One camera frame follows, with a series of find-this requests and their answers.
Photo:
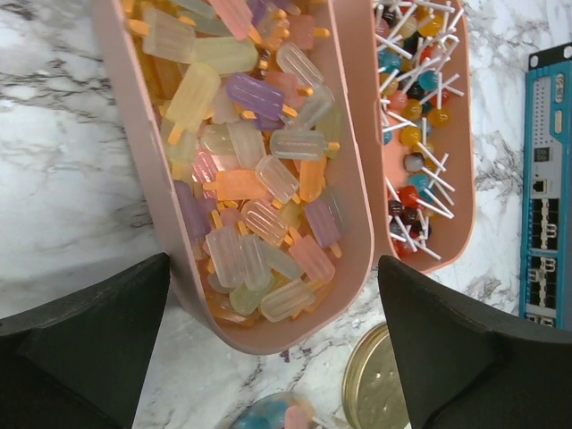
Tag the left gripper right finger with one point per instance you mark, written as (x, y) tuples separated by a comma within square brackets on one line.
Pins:
[(464, 364)]

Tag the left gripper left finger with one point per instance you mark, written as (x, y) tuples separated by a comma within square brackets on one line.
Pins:
[(80, 361)]

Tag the pink tray of lollipops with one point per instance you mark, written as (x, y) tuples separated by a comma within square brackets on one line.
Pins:
[(407, 70)]

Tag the pink tray of gummy candies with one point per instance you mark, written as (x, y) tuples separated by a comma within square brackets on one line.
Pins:
[(237, 116)]

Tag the gold jar lid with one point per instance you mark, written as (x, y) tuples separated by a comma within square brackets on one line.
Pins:
[(372, 396)]

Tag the clear glass jar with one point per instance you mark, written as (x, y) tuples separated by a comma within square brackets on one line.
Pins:
[(285, 409)]

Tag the blue network switch box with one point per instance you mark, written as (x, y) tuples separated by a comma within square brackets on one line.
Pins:
[(545, 251)]

